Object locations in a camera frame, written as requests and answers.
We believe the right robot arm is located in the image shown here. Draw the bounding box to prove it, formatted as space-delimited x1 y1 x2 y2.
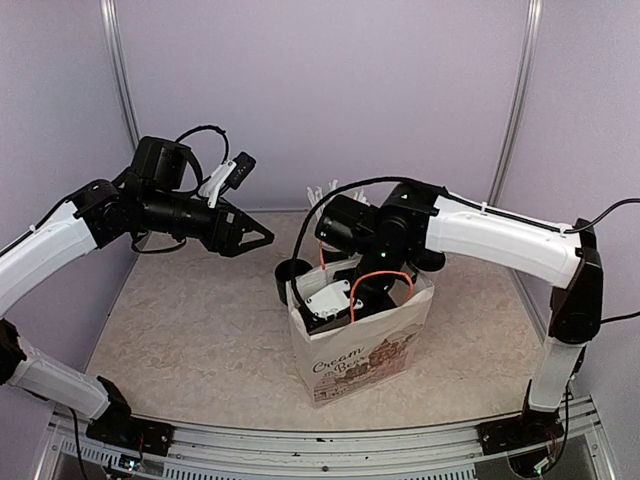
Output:
291 176 606 444

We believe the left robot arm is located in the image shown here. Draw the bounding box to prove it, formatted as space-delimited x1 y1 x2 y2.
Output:
1 136 274 445

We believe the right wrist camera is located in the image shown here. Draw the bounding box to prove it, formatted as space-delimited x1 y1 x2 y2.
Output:
299 280 352 335

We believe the right aluminium frame post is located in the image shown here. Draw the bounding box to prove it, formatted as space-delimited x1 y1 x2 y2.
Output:
487 0 544 206

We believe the aluminium frame post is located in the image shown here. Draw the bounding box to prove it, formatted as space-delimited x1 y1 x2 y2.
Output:
487 0 544 206
99 0 140 149

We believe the white paper takeout bag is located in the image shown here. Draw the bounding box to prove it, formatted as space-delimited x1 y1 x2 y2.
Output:
285 267 435 408

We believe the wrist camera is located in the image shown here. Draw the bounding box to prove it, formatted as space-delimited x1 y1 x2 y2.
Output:
198 152 256 209
299 280 352 335

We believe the left aluminium frame post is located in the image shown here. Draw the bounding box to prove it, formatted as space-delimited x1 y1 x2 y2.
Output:
99 0 140 149

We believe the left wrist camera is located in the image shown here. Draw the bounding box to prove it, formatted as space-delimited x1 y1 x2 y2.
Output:
198 152 256 209

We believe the black cup with straws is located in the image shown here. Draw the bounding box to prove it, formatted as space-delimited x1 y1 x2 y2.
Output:
319 241 350 263

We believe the white wrapped straws bundle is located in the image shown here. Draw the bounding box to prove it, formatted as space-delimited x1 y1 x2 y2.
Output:
306 179 371 209

